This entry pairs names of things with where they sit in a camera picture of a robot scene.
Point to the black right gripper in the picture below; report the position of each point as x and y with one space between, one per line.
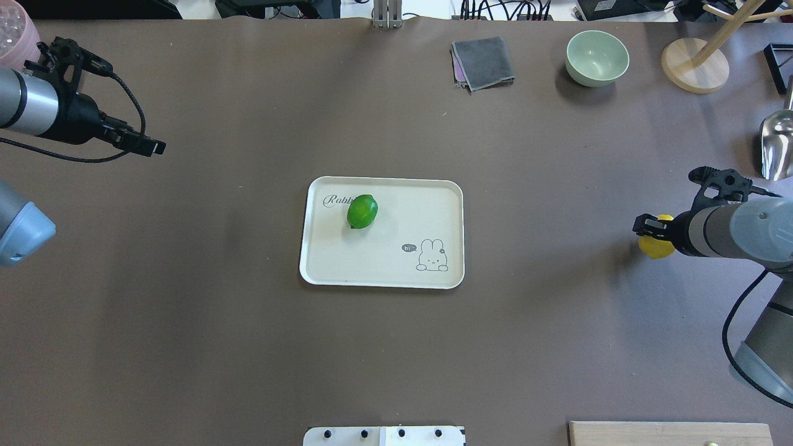
677 233

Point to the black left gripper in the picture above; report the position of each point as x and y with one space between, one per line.
78 119

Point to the yellow lemon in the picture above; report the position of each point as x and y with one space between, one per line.
651 247

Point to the green lime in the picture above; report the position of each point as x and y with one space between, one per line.
362 212

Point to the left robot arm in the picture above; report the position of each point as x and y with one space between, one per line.
51 109

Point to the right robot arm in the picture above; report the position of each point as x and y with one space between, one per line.
752 231

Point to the cream rabbit tray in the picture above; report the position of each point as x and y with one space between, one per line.
416 241

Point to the pink bowl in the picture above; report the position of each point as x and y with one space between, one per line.
19 36

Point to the metal scoop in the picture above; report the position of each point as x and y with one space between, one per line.
776 141

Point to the wooden mug tree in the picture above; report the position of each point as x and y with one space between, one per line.
700 67

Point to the green bowl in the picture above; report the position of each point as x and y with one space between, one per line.
595 58

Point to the black glass rack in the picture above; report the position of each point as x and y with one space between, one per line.
777 55

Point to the wooden cutting board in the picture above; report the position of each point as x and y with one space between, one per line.
668 433

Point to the grey folded cloth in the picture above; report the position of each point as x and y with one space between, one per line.
481 64

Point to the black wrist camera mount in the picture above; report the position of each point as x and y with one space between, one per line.
720 187

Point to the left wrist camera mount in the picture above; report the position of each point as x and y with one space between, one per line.
63 62

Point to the aluminium frame post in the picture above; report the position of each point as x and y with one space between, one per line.
387 14

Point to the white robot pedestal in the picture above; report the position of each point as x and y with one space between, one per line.
444 434

